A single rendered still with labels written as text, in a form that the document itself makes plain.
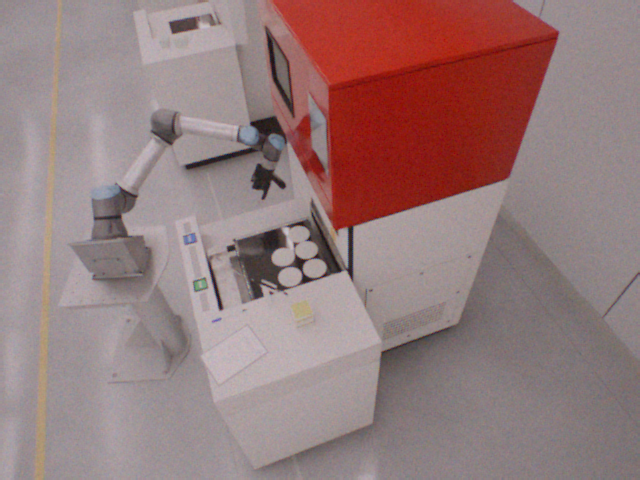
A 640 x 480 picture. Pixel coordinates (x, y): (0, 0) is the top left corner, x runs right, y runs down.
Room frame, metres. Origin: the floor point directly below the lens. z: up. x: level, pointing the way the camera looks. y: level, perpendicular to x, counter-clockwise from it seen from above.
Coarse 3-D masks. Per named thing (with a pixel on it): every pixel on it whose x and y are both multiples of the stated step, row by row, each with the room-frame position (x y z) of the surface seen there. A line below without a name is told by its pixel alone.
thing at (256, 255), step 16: (288, 224) 1.43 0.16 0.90; (304, 224) 1.43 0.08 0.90; (240, 240) 1.36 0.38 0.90; (256, 240) 1.35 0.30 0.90; (272, 240) 1.34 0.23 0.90; (288, 240) 1.34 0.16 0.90; (256, 256) 1.26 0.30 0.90; (272, 256) 1.25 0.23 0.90; (320, 256) 1.23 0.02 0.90; (256, 272) 1.17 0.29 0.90; (272, 272) 1.16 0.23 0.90; (304, 272) 1.15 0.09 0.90; (256, 288) 1.09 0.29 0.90; (288, 288) 1.08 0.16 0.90
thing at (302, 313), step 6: (306, 300) 0.93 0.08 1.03; (294, 306) 0.91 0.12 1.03; (300, 306) 0.91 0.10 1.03; (306, 306) 0.90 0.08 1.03; (294, 312) 0.88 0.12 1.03; (300, 312) 0.88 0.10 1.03; (306, 312) 0.88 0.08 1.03; (312, 312) 0.88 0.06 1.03; (294, 318) 0.86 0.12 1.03; (300, 318) 0.86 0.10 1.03; (306, 318) 0.86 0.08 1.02; (312, 318) 0.87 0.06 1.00; (300, 324) 0.85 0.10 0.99; (306, 324) 0.86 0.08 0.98
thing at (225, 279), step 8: (224, 256) 1.28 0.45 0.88; (216, 272) 1.20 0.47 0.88; (224, 272) 1.20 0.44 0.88; (232, 272) 1.19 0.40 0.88; (216, 280) 1.16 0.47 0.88; (224, 280) 1.15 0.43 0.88; (232, 280) 1.15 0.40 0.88; (224, 288) 1.11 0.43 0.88; (232, 288) 1.11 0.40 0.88; (224, 296) 1.07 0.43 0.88; (232, 296) 1.07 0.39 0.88; (240, 296) 1.07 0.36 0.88; (224, 304) 1.03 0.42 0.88; (232, 304) 1.03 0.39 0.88
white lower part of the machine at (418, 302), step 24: (432, 264) 1.23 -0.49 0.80; (456, 264) 1.27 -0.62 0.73; (360, 288) 1.12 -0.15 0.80; (384, 288) 1.16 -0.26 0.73; (408, 288) 1.20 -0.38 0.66; (432, 288) 1.24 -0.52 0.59; (456, 288) 1.28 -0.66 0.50; (384, 312) 1.16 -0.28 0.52; (408, 312) 1.20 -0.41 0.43; (432, 312) 1.25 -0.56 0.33; (456, 312) 1.30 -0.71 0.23; (384, 336) 1.17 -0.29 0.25; (408, 336) 1.21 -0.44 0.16
